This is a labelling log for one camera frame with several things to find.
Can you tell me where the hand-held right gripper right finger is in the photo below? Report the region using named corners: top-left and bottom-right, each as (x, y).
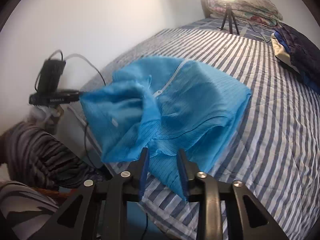
top-left (177, 149), bottom-right (290, 240)

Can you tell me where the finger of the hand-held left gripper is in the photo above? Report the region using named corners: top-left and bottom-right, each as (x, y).
top-left (66, 89), bottom-right (83, 103)

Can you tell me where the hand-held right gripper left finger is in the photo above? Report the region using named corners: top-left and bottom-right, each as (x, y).
top-left (35, 147), bottom-right (150, 240)

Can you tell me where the light blue work jacket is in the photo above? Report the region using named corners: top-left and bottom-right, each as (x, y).
top-left (79, 56), bottom-right (252, 202)

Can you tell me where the person's left hand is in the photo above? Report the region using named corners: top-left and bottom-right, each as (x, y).
top-left (31, 104), bottom-right (63, 126)

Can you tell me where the person's striped clothing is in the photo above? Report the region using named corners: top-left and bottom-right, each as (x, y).
top-left (0, 180), bottom-right (63, 240)

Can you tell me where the blue patterned bed sheet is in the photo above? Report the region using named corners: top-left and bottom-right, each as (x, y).
top-left (179, 17), bottom-right (278, 40)

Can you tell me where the dark wooden headboard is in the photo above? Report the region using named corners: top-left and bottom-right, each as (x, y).
top-left (201, 0), bottom-right (212, 18)

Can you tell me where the cream garment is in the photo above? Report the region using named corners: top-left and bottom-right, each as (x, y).
top-left (271, 37), bottom-right (292, 63)

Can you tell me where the folded floral quilt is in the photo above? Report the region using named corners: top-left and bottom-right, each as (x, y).
top-left (206, 0), bottom-right (278, 28)

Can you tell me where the black tripod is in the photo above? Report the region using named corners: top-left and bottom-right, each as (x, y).
top-left (220, 4), bottom-right (240, 35)

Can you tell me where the dark navy puffer jacket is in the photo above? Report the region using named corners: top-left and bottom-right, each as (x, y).
top-left (275, 22), bottom-right (320, 93)

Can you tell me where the floral pillow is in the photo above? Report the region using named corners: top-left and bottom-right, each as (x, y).
top-left (235, 0), bottom-right (284, 21)

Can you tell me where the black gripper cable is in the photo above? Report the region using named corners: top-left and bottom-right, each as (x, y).
top-left (50, 50), bottom-right (107, 170)

